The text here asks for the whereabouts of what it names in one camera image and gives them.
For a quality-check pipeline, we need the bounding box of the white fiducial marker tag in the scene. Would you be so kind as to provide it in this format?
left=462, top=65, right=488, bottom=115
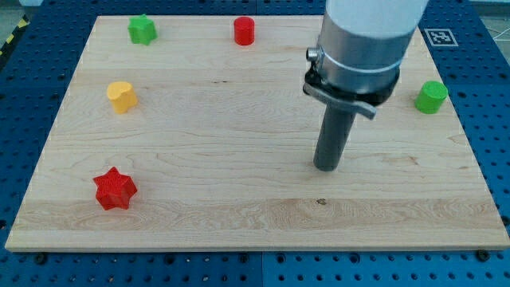
left=425, top=28, right=458, bottom=47

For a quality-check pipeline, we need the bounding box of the green cylinder block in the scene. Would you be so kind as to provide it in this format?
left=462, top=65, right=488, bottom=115
left=414, top=81, right=449, bottom=114

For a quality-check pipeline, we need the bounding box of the red cylinder block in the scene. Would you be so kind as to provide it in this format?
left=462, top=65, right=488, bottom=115
left=233, top=16, right=255, bottom=45

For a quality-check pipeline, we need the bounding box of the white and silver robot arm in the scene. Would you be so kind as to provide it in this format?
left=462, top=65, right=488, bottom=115
left=303, top=0, right=428, bottom=171

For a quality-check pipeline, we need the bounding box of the black yellow hazard tape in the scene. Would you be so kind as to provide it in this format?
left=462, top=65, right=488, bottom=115
left=1, top=14, right=30, bottom=57

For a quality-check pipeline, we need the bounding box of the wooden board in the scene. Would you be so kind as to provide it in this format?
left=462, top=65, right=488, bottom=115
left=6, top=16, right=509, bottom=252

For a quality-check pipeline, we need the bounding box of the red star block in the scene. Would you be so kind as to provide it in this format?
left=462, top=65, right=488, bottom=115
left=93, top=167, right=137, bottom=210

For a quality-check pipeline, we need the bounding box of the green star block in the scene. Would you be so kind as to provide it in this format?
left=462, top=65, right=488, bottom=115
left=127, top=14, right=158, bottom=45

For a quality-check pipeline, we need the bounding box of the yellow heart block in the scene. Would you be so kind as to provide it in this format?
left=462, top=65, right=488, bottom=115
left=107, top=81, right=138, bottom=114

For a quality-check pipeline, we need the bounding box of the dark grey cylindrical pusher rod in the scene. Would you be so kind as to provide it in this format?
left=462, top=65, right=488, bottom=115
left=313, top=105, right=355, bottom=171

